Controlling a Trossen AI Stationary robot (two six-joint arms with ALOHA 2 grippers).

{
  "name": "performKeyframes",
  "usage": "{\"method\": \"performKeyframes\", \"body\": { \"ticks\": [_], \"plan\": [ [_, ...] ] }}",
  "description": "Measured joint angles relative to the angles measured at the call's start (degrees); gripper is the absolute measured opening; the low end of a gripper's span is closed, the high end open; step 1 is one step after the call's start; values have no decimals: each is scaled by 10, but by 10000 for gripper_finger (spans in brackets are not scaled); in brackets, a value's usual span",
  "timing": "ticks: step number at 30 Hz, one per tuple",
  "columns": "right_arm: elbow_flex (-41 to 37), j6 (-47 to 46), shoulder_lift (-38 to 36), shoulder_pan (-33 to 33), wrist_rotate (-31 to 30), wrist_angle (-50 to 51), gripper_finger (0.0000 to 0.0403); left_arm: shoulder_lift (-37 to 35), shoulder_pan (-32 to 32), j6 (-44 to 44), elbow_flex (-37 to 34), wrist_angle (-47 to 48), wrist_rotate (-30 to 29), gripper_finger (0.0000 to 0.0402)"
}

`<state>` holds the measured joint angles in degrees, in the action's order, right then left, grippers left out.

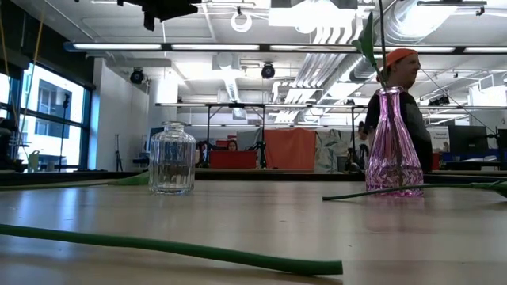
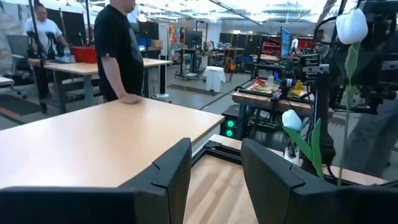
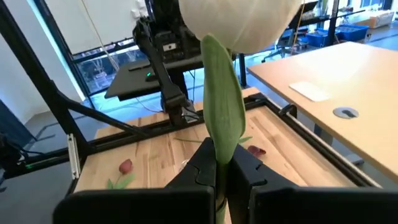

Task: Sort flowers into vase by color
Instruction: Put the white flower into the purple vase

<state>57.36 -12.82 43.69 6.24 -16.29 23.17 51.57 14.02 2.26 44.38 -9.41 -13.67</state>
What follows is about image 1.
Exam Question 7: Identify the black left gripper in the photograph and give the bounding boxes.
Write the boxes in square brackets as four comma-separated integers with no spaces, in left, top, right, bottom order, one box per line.
[116,0,203,32]

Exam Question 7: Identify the green stem artificial flower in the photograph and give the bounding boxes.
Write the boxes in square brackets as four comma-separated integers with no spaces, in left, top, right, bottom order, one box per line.
[322,180,507,202]
[0,223,344,277]

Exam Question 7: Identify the clear ribbed glass vase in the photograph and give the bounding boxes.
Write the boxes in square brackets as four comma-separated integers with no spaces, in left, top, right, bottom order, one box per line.
[147,120,197,196]

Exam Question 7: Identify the purple glass vase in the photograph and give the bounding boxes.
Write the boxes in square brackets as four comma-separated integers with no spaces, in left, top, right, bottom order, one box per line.
[364,86,425,198]

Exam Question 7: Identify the thin black stand pole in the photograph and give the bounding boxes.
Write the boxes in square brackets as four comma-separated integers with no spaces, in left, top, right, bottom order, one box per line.
[59,93,71,172]

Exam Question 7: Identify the long black light bar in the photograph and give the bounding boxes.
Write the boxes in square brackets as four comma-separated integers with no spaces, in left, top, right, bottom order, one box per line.
[63,41,507,55]

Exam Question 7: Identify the small black tripod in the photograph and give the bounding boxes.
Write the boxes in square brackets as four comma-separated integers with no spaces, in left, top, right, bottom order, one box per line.
[113,133,123,172]

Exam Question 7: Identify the grey cloth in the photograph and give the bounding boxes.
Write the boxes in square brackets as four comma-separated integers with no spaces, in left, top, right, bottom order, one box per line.
[236,126,264,151]

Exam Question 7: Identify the orange cloth partition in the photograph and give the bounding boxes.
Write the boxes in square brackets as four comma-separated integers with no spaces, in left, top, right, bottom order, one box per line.
[263,127,318,170]

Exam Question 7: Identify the black bulky equipment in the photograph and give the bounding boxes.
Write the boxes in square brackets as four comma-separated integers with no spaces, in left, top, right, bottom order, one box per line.
[0,118,27,173]

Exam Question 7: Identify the leaf print cloth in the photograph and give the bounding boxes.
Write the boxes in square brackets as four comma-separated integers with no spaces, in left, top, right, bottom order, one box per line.
[315,129,357,174]

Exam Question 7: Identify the black ceiling lamp cluster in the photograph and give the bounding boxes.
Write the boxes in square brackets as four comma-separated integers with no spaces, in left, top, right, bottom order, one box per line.
[429,94,452,107]

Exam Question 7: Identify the white printed sign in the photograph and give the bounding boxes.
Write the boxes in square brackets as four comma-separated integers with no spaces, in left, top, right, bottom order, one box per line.
[427,126,451,154]

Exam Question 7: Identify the white coiled cable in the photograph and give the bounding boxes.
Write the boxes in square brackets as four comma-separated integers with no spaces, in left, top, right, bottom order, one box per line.
[231,10,254,34]

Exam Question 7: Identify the black metal station frame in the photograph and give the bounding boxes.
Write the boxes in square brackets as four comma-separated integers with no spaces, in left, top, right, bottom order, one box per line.
[308,103,507,167]
[155,101,267,169]

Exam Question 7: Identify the large window with dark frame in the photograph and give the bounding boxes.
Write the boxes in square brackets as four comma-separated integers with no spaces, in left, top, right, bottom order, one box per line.
[0,63,94,172]

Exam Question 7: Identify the black table border rail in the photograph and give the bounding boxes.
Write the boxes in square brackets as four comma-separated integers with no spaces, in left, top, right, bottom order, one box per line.
[0,169,507,188]

